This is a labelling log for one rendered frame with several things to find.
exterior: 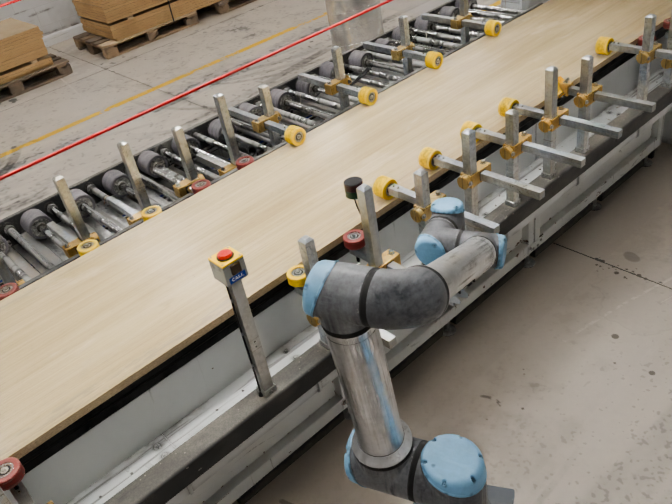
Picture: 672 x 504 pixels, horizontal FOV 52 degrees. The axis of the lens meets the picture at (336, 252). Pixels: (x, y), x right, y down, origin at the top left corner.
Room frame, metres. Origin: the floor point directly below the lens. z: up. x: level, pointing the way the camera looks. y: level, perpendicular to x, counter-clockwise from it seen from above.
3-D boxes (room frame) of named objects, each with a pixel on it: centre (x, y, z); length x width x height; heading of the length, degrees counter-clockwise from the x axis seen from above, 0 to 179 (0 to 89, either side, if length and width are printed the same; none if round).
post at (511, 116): (2.24, -0.73, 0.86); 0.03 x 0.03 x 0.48; 36
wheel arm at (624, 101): (2.49, -1.21, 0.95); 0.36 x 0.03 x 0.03; 36
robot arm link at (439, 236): (1.48, -0.28, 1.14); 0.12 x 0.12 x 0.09; 59
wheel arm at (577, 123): (2.40, -0.97, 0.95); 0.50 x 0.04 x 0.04; 36
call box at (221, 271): (1.50, 0.29, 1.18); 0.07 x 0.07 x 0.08; 36
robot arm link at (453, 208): (1.58, -0.33, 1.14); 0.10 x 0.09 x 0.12; 149
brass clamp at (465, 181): (2.11, -0.54, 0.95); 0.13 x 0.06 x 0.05; 126
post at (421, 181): (1.95, -0.32, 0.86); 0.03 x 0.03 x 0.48; 36
